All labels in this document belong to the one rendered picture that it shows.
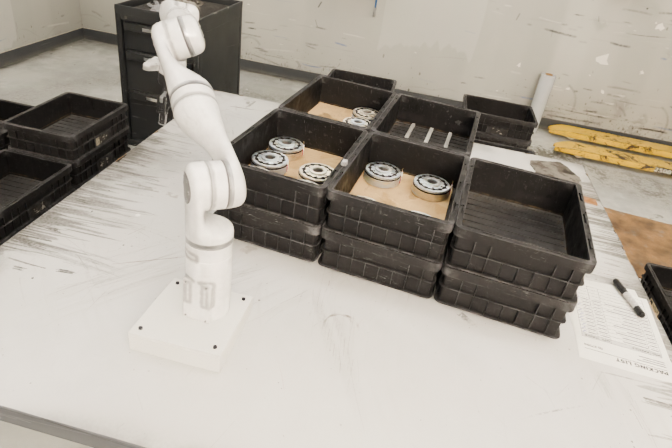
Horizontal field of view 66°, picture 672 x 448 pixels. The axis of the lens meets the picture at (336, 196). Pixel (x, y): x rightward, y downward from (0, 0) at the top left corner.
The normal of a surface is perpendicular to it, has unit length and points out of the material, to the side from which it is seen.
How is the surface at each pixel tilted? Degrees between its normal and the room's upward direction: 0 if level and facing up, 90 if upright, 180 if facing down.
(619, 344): 0
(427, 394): 0
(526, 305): 90
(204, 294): 86
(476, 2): 90
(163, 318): 4
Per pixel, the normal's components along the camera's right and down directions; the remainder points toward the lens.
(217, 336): 0.14, -0.88
